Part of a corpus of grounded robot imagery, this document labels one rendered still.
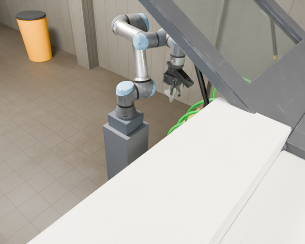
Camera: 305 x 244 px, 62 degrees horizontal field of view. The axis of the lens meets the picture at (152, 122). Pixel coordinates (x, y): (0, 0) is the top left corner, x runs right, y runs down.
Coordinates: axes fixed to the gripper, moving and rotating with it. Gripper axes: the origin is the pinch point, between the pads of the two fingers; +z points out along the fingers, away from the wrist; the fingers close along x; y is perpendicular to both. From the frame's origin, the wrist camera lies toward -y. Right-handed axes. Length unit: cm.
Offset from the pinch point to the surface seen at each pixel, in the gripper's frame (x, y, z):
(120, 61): -154, 212, 97
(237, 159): 56, -54, -34
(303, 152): 35, -65, -28
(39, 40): -95, 340, 84
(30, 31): -85, 344, 69
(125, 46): -155, 200, 69
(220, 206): 70, -58, -34
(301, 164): 38, -66, -26
